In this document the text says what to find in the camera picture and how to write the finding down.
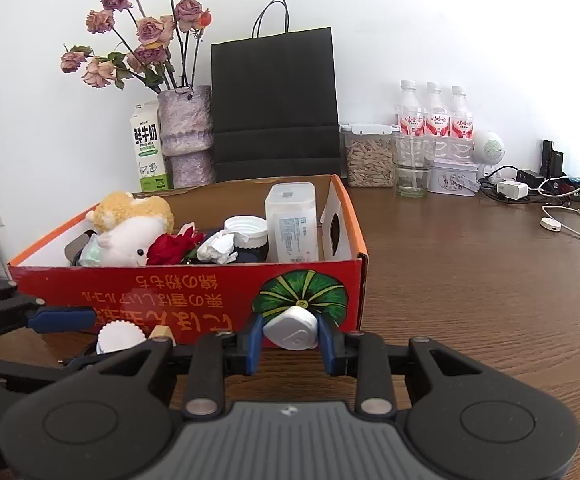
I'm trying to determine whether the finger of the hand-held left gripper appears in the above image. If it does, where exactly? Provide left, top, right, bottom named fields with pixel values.
left=0, top=354, right=104, bottom=394
left=0, top=280, right=99, bottom=343

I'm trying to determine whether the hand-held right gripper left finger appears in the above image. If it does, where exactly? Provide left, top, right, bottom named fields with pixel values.
left=87, top=315, right=264, bottom=419

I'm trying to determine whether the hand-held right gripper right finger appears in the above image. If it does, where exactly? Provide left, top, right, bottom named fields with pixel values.
left=317, top=316, right=491, bottom=417

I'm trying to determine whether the small white rounded case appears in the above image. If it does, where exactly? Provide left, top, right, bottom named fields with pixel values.
left=262, top=305, right=320, bottom=352

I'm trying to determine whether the white ribbed jar lid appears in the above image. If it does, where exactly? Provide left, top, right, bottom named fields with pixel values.
left=95, top=322, right=146, bottom=357

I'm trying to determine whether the red cardboard box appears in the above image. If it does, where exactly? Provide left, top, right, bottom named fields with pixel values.
left=7, top=174, right=369, bottom=349

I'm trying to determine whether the dark blue pouch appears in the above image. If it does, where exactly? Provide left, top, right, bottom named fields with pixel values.
left=230, top=244, right=271, bottom=264

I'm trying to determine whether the white plush toy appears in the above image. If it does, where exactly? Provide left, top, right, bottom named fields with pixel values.
left=95, top=216, right=167, bottom=267

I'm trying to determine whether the white tissue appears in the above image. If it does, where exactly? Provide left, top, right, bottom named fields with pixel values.
left=197, top=232, right=239, bottom=265

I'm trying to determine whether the white screw cap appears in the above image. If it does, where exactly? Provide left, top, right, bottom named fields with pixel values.
left=223, top=215, right=269, bottom=250

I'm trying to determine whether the red artificial rose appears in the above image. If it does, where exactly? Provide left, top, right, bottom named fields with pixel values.
left=146, top=227, right=206, bottom=267

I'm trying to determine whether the white plastic canister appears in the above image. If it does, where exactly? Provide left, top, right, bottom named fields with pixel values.
left=264, top=182, right=319, bottom=264

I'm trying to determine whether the yellow plush toy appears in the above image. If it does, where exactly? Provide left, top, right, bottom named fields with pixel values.
left=86, top=191, right=175, bottom=234

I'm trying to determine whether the clear glass cup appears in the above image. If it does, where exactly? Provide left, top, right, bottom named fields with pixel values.
left=393, top=132, right=437, bottom=169
left=397, top=165, right=429, bottom=199

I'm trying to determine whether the white green milk carton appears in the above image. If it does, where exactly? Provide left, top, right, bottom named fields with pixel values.
left=129, top=101, right=169, bottom=193

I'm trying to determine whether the clear jar of seeds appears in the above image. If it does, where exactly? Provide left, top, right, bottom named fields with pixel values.
left=340, top=122, right=396, bottom=189

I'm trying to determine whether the white printed tin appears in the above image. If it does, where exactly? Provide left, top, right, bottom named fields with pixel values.
left=427, top=158, right=481, bottom=195

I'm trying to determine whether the purple textured vase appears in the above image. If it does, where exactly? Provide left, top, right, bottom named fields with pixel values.
left=157, top=85, right=217, bottom=189

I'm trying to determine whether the black paper bag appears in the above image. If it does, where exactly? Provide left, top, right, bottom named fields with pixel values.
left=210, top=0, right=342, bottom=184

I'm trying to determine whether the white plug adapter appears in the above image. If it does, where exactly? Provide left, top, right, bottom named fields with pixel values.
left=496, top=180, right=528, bottom=202

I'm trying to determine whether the water bottle red label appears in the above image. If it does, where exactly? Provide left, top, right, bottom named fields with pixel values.
left=448, top=85, right=474, bottom=140
left=395, top=80, right=424, bottom=137
left=423, top=82, right=450, bottom=138

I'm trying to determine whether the white round speaker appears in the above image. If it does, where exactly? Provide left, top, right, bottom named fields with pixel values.
left=472, top=130, right=507, bottom=166

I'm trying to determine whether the black rectangular device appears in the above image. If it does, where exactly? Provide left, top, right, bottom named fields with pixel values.
left=542, top=138, right=565, bottom=179

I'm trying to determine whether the dried pink rose bouquet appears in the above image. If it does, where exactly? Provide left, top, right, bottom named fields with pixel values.
left=60, top=0, right=214, bottom=96

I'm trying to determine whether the white puck charger cable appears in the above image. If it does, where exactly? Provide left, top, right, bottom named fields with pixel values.
left=540, top=204, right=580, bottom=247

